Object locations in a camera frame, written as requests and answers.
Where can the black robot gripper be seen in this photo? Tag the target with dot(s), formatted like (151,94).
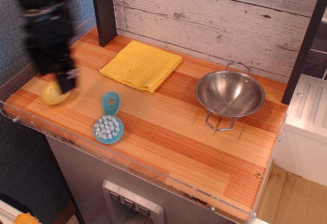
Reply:
(49,28)

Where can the yellow toy potato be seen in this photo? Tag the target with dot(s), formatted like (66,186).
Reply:
(52,94)

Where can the teal dish scrubber brush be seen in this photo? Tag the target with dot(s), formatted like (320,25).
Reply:
(108,129)

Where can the folded yellow cloth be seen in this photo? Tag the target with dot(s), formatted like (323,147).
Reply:
(141,66)

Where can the grey toy dispenser panel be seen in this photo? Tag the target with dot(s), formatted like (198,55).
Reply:
(125,206)

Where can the yellow object bottom left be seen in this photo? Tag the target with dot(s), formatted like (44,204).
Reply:
(26,218)

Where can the clear acrylic table guard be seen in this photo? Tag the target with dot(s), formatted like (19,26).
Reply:
(147,143)

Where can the white toy cabinet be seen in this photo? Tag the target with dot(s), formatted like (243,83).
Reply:
(301,146)

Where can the dark left shelf post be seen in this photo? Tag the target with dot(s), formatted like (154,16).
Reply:
(105,19)

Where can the dark shelf post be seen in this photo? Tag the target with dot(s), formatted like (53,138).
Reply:
(105,19)
(307,42)

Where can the steel pan with handles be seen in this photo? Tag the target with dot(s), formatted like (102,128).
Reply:
(232,93)

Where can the dark right shelf post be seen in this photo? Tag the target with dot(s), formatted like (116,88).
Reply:
(307,42)

